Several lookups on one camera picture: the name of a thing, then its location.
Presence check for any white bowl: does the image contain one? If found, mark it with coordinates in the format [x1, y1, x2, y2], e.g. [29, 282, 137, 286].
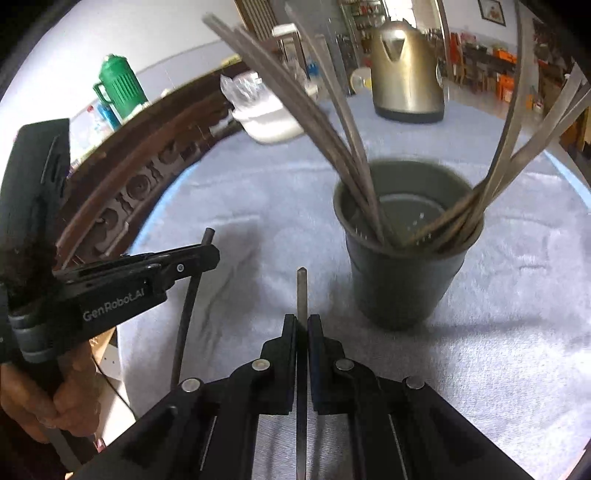
[231, 99, 306, 144]

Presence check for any blue bottle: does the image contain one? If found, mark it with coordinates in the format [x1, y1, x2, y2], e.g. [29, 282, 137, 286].
[96, 102, 122, 133]

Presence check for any person's left hand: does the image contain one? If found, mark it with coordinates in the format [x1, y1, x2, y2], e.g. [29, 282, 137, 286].
[0, 344, 102, 438]

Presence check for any single dark chopstick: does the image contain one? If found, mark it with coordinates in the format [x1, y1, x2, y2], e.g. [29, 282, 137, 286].
[295, 267, 309, 480]
[170, 227, 216, 392]

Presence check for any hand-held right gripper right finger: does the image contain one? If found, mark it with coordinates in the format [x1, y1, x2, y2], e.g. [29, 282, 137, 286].
[308, 315, 532, 480]

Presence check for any dark wooden side table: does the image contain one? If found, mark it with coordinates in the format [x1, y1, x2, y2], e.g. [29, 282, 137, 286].
[457, 32, 519, 94]

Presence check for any brown wooden door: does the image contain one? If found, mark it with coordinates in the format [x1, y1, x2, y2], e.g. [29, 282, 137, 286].
[235, 0, 279, 38]

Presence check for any framed wall picture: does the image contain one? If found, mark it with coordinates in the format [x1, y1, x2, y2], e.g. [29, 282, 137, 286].
[478, 0, 508, 27]

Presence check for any dark green perforated utensil holder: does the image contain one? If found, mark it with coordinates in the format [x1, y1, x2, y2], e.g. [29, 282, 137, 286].
[333, 159, 485, 331]

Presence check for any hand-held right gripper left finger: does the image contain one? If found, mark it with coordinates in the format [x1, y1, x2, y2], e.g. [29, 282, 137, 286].
[76, 314, 298, 480]

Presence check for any grey table cloth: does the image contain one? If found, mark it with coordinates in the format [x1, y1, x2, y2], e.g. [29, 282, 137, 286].
[117, 90, 591, 480]

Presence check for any carved dark wooden chair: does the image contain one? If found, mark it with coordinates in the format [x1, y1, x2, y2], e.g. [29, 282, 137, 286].
[53, 69, 251, 271]

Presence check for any steel electric kettle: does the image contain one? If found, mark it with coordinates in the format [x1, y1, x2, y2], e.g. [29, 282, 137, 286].
[370, 19, 447, 124]

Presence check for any person's left forearm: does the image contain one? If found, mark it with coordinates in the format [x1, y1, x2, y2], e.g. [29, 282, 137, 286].
[0, 408, 70, 480]

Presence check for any bunch of dark chopsticks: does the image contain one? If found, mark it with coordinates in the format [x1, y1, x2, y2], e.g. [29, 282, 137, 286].
[203, 0, 591, 254]

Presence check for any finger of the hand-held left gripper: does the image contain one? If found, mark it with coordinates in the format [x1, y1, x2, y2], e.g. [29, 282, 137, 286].
[53, 244, 221, 289]

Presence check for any green thermos jug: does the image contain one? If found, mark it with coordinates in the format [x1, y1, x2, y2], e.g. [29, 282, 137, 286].
[93, 54, 149, 110]

